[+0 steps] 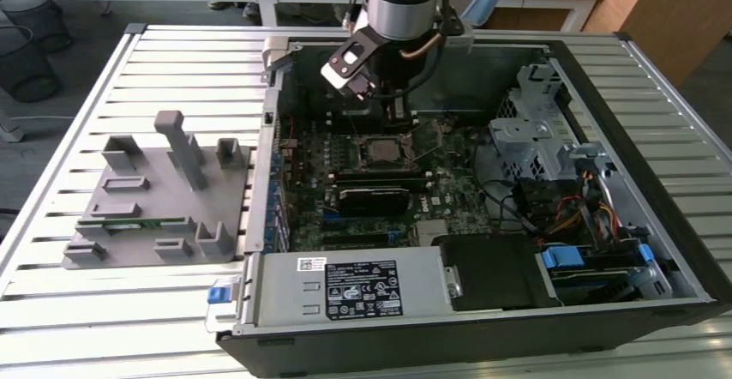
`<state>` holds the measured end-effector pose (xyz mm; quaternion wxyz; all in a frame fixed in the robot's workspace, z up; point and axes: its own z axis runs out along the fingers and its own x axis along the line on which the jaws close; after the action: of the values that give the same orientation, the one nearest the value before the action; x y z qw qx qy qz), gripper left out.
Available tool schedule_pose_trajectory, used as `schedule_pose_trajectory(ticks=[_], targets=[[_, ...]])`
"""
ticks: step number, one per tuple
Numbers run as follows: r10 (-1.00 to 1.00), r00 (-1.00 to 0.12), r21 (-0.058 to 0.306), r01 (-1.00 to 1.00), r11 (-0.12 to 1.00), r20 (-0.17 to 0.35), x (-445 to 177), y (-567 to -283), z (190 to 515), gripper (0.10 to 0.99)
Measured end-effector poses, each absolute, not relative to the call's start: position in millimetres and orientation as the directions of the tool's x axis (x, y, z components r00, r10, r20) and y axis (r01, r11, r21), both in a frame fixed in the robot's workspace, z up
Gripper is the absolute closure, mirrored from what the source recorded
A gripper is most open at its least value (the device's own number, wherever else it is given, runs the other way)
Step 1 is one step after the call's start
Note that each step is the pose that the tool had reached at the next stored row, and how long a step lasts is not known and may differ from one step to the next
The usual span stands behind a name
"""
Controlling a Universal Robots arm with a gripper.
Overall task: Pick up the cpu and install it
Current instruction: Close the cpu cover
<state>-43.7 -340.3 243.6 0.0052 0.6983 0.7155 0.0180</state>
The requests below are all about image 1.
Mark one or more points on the silver CPU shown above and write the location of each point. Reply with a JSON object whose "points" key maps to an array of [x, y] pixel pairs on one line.
{"points": [[384, 149]]}

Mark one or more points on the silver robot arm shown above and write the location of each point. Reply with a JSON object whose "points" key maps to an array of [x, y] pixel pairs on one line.
{"points": [[403, 6]]}

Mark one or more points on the CPU socket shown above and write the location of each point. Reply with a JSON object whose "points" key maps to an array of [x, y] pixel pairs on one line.
{"points": [[360, 152]]}

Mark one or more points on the silver metal drive cage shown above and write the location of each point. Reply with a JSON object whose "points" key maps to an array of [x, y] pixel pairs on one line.
{"points": [[517, 132]]}

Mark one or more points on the green motherboard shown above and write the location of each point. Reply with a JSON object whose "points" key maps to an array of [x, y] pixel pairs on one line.
{"points": [[457, 173]]}

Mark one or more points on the black graphics card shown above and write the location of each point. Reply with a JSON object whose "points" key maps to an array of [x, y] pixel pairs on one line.
{"points": [[372, 203]]}

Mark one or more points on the silver chipset heat sink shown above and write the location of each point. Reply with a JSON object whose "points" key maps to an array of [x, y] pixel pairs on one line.
{"points": [[433, 231]]}

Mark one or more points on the black expansion slot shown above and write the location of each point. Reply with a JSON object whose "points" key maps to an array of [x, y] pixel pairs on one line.
{"points": [[355, 240]]}

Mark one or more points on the black plastic shroud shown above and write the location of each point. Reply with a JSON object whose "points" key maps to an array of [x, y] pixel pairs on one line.
{"points": [[492, 272]]}

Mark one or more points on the wooden cabinet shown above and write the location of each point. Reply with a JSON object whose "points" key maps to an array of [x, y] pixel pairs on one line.
{"points": [[675, 19]]}

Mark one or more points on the green RAM stick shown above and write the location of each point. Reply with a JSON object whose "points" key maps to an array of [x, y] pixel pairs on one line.
{"points": [[168, 221]]}

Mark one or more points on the blue disk carrier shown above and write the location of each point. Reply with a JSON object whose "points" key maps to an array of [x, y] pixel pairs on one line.
{"points": [[563, 259]]}

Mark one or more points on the silver power supply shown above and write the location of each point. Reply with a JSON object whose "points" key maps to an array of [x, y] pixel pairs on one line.
{"points": [[280, 284]]}

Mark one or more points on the plastic parts rack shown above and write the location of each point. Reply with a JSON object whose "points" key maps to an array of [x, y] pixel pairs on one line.
{"points": [[148, 224]]}

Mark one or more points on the black mesh wastebasket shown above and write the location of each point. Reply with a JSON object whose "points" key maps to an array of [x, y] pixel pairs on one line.
{"points": [[53, 23], [28, 70]]}

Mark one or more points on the blue plastic latch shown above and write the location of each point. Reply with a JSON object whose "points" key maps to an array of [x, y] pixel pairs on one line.
{"points": [[217, 295]]}

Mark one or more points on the blue plastic tab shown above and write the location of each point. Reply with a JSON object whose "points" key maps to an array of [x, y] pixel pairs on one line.
{"points": [[644, 254]]}

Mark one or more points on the black PC case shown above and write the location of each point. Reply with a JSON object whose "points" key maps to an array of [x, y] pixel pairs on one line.
{"points": [[372, 353]]}

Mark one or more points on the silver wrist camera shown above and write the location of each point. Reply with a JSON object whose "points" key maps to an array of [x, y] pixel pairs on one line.
{"points": [[332, 73]]}

